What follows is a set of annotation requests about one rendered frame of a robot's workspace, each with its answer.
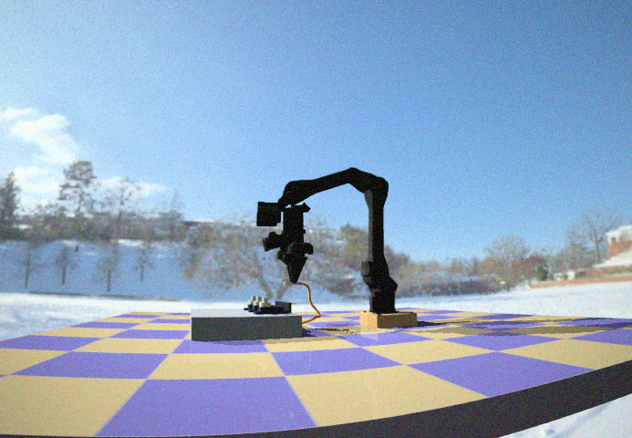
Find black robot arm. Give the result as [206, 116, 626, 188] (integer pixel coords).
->
[256, 167, 398, 314]

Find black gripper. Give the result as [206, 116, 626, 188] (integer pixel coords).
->
[276, 225, 314, 283]

